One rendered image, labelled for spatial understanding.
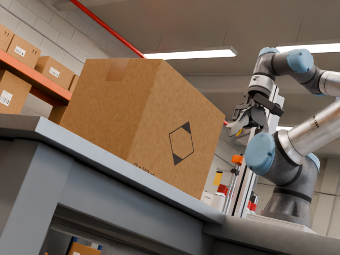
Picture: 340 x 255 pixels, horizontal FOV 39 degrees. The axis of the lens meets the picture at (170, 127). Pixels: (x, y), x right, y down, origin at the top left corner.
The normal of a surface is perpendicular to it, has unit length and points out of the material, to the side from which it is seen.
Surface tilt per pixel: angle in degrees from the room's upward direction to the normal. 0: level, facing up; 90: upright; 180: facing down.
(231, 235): 90
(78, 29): 90
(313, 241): 90
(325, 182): 90
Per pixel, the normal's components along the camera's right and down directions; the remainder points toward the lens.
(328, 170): -0.58, -0.40
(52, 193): 0.74, 0.05
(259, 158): -0.81, -0.34
